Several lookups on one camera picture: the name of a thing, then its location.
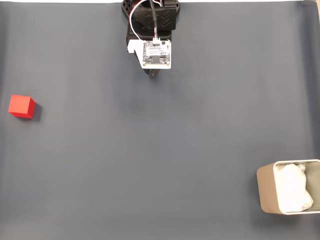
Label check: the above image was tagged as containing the white crumpled tissue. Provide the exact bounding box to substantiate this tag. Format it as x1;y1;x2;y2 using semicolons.
274;162;315;213

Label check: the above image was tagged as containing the beige rounded box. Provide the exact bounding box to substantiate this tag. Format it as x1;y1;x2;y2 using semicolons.
256;158;320;216

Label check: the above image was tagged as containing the red cube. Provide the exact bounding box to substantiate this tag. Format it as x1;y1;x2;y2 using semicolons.
8;94;37;119

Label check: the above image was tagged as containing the black camera cable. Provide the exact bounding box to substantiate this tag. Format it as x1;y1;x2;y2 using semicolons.
149;0;159;37

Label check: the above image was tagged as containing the red white black servo wire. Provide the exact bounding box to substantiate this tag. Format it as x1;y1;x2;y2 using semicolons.
128;0;151;41

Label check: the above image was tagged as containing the white camera board module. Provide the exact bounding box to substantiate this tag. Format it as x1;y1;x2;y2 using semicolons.
126;38;173;70

